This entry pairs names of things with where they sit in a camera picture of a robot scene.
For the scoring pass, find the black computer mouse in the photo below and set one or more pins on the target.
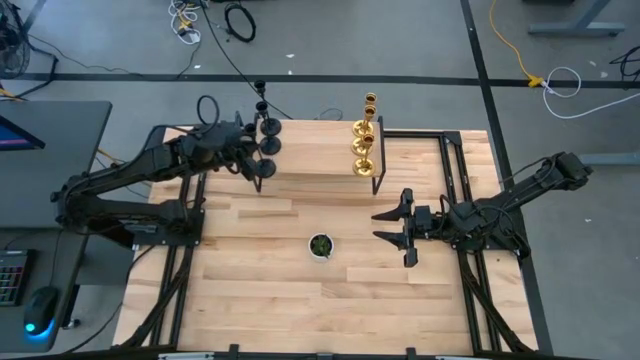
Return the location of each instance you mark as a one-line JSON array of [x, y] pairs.
[[39, 310]]

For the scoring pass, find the black candlestick holder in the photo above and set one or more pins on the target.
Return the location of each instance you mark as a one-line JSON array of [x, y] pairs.
[[270, 145], [266, 169], [270, 127]]

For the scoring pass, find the gold candlestick holder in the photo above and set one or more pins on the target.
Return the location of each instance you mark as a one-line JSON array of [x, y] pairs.
[[359, 146], [363, 168], [360, 128]]

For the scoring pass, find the black floor fan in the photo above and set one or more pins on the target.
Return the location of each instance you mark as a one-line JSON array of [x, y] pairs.
[[11, 45]]

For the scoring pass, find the grey metal table foot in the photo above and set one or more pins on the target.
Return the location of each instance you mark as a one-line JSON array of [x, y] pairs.
[[607, 159], [575, 29]]

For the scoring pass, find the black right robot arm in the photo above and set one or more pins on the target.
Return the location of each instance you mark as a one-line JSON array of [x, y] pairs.
[[510, 202]]

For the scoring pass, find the computer monitor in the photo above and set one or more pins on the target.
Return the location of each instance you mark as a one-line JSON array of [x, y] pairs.
[[15, 139]]

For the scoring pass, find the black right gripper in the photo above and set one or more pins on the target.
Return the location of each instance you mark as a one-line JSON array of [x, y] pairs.
[[422, 220]]

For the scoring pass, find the wooden shelf riser black frame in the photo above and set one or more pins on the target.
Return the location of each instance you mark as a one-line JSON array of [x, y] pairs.
[[315, 147]]

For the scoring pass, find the black metal table frame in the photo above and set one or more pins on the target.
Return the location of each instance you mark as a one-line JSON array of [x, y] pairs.
[[420, 134]]

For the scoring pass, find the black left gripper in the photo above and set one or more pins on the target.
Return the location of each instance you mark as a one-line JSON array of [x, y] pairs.
[[230, 142]]

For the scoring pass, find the backlit keyboard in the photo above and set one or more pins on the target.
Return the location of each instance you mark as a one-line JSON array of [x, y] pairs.
[[11, 277]]

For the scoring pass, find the dark grey desk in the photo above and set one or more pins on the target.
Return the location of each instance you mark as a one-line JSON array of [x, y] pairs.
[[60, 165]]

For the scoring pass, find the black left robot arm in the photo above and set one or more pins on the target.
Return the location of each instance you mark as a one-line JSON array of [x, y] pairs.
[[130, 170]]

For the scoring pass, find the white pot with succulent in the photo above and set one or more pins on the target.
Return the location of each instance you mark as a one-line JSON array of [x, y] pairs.
[[320, 246]]

